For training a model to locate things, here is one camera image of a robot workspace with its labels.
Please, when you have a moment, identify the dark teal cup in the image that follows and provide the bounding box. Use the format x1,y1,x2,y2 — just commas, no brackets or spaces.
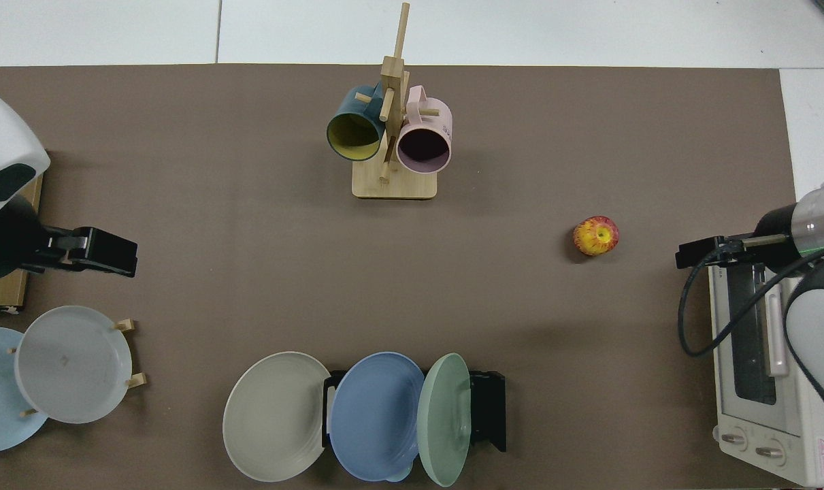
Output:
327,84,387,162

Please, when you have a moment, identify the wooden cup stand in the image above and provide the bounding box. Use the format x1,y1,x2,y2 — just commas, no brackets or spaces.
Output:
352,2,438,200

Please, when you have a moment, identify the black dish rack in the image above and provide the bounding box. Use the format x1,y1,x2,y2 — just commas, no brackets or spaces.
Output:
322,370,506,453

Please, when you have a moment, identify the grey plate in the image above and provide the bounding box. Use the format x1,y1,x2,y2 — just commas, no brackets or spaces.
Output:
14,306,133,424

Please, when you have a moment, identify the wooden plate rack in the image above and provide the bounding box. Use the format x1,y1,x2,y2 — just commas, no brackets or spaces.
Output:
7,318,147,417

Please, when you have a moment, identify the red yellow apple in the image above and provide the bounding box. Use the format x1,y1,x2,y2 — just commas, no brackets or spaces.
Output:
573,216,620,257

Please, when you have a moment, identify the wire basket with wooden floor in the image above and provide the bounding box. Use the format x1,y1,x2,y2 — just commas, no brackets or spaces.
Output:
0,174,45,315

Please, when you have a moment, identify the brown table cloth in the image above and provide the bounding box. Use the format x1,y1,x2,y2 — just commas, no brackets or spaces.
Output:
0,65,800,490

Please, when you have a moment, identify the pink cup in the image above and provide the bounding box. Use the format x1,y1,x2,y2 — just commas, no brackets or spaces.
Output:
395,85,453,174

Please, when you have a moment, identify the pale green plate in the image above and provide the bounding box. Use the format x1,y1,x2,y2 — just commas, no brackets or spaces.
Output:
416,353,472,488

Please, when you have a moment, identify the beige plate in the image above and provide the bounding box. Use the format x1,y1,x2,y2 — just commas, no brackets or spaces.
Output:
223,351,332,483

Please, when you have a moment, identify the pale toaster oven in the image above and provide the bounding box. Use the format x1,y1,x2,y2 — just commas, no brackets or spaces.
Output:
708,262,824,487

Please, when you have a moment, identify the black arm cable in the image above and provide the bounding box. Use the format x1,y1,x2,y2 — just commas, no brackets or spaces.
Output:
678,242,824,359

